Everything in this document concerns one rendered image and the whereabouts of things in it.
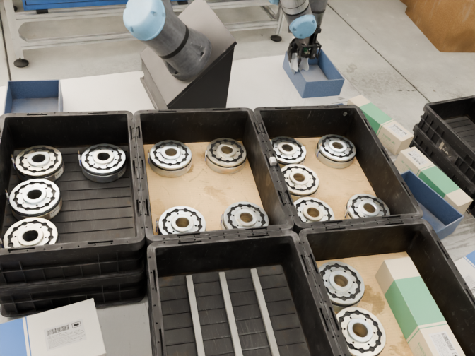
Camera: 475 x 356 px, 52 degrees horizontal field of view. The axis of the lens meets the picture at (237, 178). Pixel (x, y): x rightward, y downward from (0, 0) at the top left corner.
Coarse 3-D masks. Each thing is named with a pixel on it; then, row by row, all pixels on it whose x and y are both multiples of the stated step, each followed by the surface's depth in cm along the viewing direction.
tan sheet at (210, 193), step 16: (192, 144) 126; (208, 144) 127; (192, 160) 122; (160, 176) 117; (192, 176) 118; (208, 176) 119; (224, 176) 120; (240, 176) 120; (160, 192) 113; (176, 192) 114; (192, 192) 115; (208, 192) 115; (224, 192) 116; (240, 192) 117; (256, 192) 117; (160, 208) 110; (208, 208) 112; (224, 208) 112; (208, 224) 108
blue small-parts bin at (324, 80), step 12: (312, 60) 184; (324, 60) 181; (288, 72) 178; (300, 72) 169; (312, 72) 182; (324, 72) 182; (336, 72) 174; (300, 84) 169; (312, 84) 167; (324, 84) 168; (336, 84) 170; (300, 96) 171; (312, 96) 171; (324, 96) 172
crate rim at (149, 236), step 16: (144, 112) 117; (160, 112) 118; (176, 112) 119; (192, 112) 120; (208, 112) 121; (224, 112) 122; (240, 112) 123; (256, 128) 121; (144, 160) 106; (144, 176) 103; (272, 176) 108; (144, 192) 99; (144, 208) 96; (288, 208) 101; (144, 224) 94; (288, 224) 98; (160, 240) 91
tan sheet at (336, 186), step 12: (312, 144) 133; (312, 156) 129; (312, 168) 126; (324, 168) 127; (348, 168) 128; (360, 168) 128; (324, 180) 123; (336, 180) 124; (348, 180) 125; (360, 180) 125; (324, 192) 120; (336, 192) 121; (348, 192) 121; (360, 192) 122; (372, 192) 123; (336, 204) 118; (336, 216) 115
